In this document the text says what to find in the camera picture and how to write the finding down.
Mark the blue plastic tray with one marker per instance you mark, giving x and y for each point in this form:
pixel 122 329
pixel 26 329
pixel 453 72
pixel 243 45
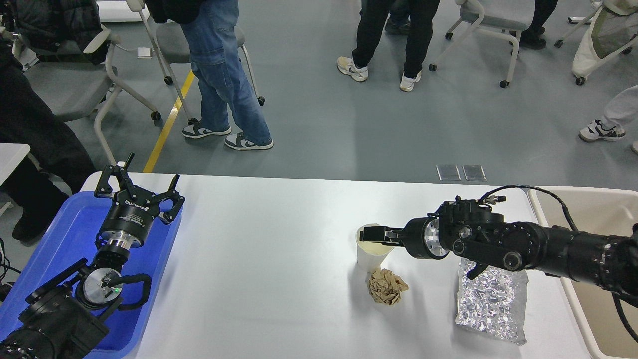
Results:
pixel 70 238

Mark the left metal floor plate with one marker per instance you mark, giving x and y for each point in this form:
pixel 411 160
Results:
pixel 448 172

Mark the crumpled brown paper ball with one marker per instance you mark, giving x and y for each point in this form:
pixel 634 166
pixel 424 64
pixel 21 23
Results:
pixel 385 287

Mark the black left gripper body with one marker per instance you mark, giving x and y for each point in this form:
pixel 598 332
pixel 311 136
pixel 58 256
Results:
pixel 128 223

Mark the person in black left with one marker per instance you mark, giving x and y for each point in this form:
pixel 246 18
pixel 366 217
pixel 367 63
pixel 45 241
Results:
pixel 26 119

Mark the grey chair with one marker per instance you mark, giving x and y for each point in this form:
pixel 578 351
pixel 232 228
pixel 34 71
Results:
pixel 73 90
pixel 503 19
pixel 171 47

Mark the beige plastic bin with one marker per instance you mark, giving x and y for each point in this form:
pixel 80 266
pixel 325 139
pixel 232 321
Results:
pixel 597 211

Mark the metal floor plate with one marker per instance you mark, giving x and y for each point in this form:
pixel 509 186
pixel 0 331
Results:
pixel 474 173
pixel 448 172

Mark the right metal floor plate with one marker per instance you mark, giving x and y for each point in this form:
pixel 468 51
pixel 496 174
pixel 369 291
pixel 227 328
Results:
pixel 474 173

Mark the person in blue jeans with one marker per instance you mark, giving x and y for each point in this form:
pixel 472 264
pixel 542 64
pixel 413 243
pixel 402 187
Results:
pixel 229 106

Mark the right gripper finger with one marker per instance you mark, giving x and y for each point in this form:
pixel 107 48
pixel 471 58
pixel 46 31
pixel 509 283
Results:
pixel 381 234

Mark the white chair with coat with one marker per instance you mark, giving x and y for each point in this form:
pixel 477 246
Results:
pixel 612 31

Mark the grey chair upper right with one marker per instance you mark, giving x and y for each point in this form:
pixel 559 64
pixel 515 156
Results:
pixel 503 19

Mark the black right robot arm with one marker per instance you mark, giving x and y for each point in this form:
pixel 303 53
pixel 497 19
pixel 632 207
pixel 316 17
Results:
pixel 470 229

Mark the white paper cup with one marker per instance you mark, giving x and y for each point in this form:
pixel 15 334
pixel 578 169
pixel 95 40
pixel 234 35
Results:
pixel 370 255

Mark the grey chair far left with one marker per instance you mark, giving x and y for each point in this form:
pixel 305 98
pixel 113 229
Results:
pixel 73 90

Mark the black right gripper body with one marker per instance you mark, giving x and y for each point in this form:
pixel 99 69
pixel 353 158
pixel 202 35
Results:
pixel 420 237

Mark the white side table left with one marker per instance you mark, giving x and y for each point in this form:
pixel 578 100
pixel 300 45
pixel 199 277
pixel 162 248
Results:
pixel 11 154

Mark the crinkled silver foil bag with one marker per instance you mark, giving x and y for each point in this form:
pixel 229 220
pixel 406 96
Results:
pixel 494 303

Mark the person far upper right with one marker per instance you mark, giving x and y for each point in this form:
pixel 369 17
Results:
pixel 532 37

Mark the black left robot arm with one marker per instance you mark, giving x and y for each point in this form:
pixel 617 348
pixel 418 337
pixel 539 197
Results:
pixel 66 316

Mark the grey chair centre left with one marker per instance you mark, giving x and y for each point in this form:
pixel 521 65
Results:
pixel 171 47

